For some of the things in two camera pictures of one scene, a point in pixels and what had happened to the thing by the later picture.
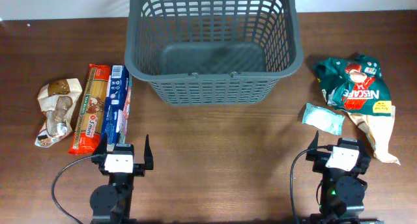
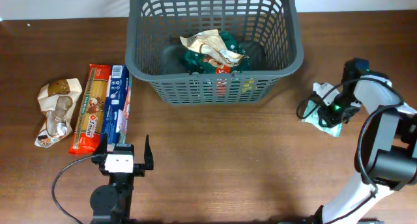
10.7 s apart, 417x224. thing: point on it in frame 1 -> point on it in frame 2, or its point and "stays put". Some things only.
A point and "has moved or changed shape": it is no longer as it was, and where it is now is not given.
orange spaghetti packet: (89, 126) stays put
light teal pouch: (326, 120) stays put
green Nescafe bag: (357, 85) has moved or changed shape
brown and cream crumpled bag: (57, 100) stays put
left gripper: (140, 168) stays put
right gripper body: (320, 159) -> (343, 107)
